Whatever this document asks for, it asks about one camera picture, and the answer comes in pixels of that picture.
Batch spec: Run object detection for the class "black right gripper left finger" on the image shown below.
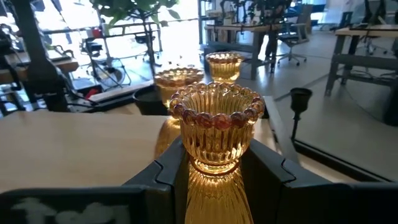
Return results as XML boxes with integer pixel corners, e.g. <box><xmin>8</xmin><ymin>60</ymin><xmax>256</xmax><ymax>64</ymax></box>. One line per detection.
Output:
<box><xmin>124</xmin><ymin>136</ymin><xmax>189</xmax><ymax>224</ymax></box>

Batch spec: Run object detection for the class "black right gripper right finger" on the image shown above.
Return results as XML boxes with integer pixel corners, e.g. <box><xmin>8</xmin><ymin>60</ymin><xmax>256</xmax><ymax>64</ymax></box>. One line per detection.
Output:
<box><xmin>242</xmin><ymin>139</ymin><xmax>340</xmax><ymax>224</ymax></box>

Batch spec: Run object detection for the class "amber ribbed glass candle holder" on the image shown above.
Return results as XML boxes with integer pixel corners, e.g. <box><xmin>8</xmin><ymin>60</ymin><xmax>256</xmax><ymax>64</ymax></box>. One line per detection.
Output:
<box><xmin>154</xmin><ymin>67</ymin><xmax>205</xmax><ymax>160</ymax></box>
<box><xmin>169</xmin><ymin>82</ymin><xmax>266</xmax><ymax>224</ymax></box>
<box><xmin>205</xmin><ymin>51</ymin><xmax>244</xmax><ymax>85</ymax></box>

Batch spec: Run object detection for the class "black metal candlestick holder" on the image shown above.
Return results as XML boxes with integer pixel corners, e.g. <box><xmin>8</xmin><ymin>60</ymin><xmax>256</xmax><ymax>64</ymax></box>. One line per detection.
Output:
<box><xmin>289</xmin><ymin>87</ymin><xmax>313</xmax><ymax>144</ymax></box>

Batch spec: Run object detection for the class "black plant pot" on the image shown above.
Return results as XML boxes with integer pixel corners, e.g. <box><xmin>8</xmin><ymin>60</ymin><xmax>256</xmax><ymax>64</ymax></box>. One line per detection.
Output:
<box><xmin>132</xmin><ymin>84</ymin><xmax>170</xmax><ymax>116</ymax></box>

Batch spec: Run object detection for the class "wooden tray with black rim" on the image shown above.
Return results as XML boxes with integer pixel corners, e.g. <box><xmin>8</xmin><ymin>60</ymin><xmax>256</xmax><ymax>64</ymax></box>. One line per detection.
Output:
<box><xmin>0</xmin><ymin>93</ymin><xmax>301</xmax><ymax>194</ymax></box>

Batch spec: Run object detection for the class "grey office chair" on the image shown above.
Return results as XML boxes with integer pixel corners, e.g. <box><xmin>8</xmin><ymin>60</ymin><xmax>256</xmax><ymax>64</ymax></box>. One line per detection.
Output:
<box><xmin>275</xmin><ymin>4</ymin><xmax>312</xmax><ymax>67</ymax></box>

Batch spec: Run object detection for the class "green leafy plant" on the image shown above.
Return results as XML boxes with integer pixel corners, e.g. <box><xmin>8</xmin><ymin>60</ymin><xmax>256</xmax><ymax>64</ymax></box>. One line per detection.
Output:
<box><xmin>90</xmin><ymin>0</ymin><xmax>182</xmax><ymax>77</ymax></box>

